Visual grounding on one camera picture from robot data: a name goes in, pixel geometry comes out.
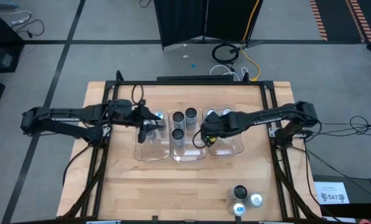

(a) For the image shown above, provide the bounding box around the thin black floor cable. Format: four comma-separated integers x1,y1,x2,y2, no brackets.
11,18,45,39

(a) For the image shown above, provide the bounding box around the black looped floor cable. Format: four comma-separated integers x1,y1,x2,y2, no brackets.
349,115,371,147

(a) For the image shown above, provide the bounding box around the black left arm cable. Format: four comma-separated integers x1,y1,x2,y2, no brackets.
131,83,146,105

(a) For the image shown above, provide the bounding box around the black cabinet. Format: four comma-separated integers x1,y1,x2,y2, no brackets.
0,6,25,75

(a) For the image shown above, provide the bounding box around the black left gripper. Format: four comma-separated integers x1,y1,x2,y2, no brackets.
107,99,162,144

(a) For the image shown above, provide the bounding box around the black cart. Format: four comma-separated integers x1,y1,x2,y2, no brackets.
311,173,371,224

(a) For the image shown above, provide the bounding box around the Celsius Arctic Vibe can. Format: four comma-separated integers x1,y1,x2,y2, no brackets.
171,128,186,149
172,111,186,130
228,185,248,203
184,107,199,130

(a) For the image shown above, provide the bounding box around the yellow cable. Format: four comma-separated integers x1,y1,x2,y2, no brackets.
240,0,261,82

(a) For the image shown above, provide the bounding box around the thin white floor cable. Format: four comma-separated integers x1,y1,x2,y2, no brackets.
0,10,32,26

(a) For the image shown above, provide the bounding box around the white paper sign SA7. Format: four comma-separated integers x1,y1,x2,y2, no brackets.
314,181,350,205

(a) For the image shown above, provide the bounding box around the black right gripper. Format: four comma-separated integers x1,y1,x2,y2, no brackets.
201,111,239,147

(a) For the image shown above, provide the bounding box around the black orange striped floor mat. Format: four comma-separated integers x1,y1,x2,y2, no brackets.
308,0,371,44

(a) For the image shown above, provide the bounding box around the black power strip bar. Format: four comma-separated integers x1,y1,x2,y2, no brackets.
156,75,235,83

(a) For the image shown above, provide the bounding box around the black aluminium table frame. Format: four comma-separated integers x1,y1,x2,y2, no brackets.
60,70,323,224

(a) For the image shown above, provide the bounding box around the clear plastic bin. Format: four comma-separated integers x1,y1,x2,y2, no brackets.
169,109,207,163
204,105,245,157
134,109,171,162

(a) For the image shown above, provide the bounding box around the black coiled cable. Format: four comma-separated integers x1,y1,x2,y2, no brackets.
211,42,240,65

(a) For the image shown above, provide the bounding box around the black folding divider panel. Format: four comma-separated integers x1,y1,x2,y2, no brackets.
153,0,264,51

